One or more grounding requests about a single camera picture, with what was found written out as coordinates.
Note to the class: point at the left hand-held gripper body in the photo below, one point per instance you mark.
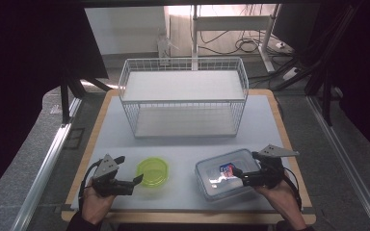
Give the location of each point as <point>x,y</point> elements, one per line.
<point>109,184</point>

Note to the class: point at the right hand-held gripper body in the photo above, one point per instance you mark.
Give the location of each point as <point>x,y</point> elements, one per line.
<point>269,173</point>

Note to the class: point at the green translucent bowl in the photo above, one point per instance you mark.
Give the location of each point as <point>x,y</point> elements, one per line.
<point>154,171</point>

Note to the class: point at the clear plastic lidded container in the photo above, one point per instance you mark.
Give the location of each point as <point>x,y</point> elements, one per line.
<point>213,171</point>

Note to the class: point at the person's left hand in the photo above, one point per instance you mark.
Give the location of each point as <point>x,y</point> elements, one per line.
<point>94,207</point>

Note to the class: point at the wooden-edged table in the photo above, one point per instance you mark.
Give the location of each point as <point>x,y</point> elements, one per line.
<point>94,128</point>

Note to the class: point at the light grey table mat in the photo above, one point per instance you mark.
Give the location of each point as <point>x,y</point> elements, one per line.
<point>179,147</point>

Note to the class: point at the black metal stand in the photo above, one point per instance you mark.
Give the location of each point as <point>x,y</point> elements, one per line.
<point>327,96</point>
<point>65,99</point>

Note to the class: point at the white power strip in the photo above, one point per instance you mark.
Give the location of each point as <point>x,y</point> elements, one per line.
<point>290,73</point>

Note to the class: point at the clear plastic bottle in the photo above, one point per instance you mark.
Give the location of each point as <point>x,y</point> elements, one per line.
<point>163,45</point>

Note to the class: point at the dark monitor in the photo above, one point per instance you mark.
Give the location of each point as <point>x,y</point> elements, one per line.
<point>294,25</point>

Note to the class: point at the aluminium rail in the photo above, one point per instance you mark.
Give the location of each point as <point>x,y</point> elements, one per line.
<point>41,176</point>
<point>347,160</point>

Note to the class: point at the white metal desk frame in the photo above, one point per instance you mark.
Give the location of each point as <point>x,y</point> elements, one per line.
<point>231,23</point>

